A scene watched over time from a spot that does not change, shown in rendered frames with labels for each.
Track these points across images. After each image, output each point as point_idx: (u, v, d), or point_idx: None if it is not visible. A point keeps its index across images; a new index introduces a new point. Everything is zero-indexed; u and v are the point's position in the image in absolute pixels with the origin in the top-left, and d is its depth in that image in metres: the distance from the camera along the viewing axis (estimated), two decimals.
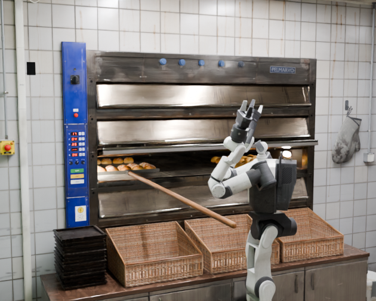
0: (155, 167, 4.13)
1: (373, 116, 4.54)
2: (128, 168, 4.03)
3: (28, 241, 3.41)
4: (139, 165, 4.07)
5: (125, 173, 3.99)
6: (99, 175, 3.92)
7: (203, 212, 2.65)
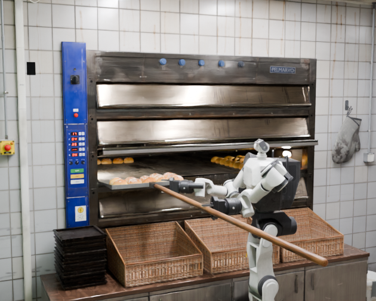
0: (182, 178, 3.56)
1: (373, 116, 4.54)
2: (153, 180, 3.45)
3: (28, 241, 3.41)
4: (165, 177, 3.50)
5: (149, 186, 3.42)
6: (119, 189, 3.34)
7: (271, 242, 2.09)
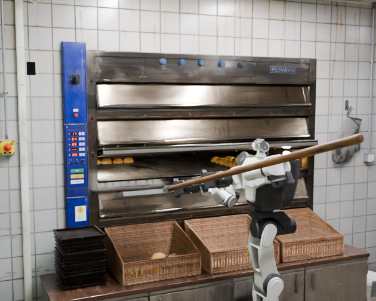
0: None
1: (373, 116, 4.54)
2: None
3: (28, 241, 3.41)
4: None
5: (163, 192, 3.18)
6: (132, 195, 3.12)
7: (298, 156, 1.85)
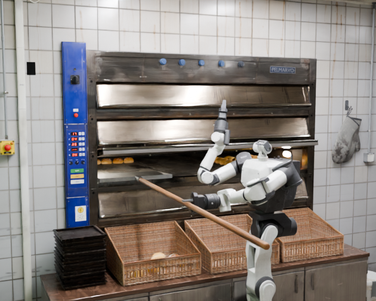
0: None
1: (373, 116, 4.54)
2: None
3: (28, 241, 3.41)
4: None
5: (135, 180, 3.68)
6: (107, 181, 3.61)
7: (228, 229, 2.34)
